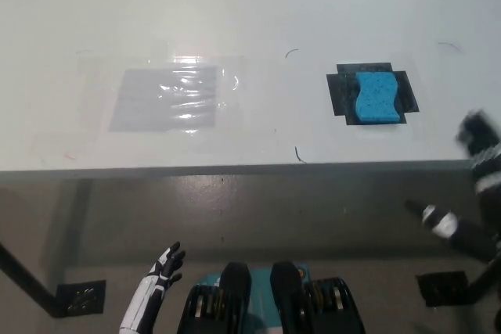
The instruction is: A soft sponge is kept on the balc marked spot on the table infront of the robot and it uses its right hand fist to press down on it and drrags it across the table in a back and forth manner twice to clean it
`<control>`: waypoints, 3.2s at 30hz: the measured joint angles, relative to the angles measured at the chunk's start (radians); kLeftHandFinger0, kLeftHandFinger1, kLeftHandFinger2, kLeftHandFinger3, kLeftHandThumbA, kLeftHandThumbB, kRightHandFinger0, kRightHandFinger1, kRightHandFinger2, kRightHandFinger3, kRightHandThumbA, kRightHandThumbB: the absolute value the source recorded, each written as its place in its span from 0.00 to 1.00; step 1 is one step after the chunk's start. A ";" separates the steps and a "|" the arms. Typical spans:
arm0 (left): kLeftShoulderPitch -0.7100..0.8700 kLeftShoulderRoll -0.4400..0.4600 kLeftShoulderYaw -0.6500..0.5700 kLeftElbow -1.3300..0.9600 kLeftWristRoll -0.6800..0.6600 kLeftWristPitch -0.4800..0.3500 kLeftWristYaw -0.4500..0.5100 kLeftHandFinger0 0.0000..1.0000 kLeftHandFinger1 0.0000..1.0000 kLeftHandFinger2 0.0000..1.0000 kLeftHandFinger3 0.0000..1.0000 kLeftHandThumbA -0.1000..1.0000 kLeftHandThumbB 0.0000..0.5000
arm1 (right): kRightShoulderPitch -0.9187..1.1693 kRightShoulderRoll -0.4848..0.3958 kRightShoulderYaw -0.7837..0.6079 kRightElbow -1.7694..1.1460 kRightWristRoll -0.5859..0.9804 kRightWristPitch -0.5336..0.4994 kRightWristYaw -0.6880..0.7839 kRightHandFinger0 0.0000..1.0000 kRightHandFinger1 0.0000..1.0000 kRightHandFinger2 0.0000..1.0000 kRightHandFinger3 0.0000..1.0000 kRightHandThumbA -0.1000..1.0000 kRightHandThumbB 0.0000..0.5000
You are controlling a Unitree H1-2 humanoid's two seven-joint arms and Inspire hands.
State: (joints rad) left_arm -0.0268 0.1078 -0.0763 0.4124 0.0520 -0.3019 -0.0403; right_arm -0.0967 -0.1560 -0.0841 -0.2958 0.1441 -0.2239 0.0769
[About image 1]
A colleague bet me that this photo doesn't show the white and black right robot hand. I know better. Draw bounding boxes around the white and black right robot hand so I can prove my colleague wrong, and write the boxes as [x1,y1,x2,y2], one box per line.
[405,109,501,264]

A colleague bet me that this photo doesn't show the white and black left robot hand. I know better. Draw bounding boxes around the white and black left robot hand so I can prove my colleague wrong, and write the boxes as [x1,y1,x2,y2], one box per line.
[119,242,187,331]

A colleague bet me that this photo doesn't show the blue wavy sponge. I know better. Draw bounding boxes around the blue wavy sponge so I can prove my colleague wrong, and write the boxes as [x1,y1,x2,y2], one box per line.
[354,71,405,124]

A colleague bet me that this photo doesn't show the black metal table leg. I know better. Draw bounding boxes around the black metal table leg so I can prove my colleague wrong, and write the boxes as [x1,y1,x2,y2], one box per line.
[467,246,501,304]
[0,240,66,318]

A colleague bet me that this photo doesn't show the black tape patch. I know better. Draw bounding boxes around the black tape patch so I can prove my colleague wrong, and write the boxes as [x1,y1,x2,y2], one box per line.
[326,62,422,127]

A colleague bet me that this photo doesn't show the grey tape patch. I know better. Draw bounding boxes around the grey tape patch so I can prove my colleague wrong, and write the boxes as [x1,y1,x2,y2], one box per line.
[108,65,218,133]

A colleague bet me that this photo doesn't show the clear plastic film sheet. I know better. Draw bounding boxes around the clear plastic film sheet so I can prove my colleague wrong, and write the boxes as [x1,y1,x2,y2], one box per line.
[76,53,277,157]

